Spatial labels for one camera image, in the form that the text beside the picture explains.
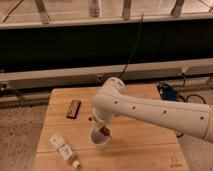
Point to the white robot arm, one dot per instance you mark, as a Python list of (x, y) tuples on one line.
[(189, 118)]

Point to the brown chocolate bar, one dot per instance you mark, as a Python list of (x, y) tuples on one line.
[(73, 109)]

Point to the red pepper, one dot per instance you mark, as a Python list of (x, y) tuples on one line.
[(105, 131)]

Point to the white ceramic cup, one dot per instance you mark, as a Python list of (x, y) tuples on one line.
[(98, 139)]

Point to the white plastic bottle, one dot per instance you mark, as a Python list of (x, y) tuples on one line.
[(65, 150)]

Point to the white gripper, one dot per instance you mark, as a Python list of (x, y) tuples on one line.
[(98, 123)]

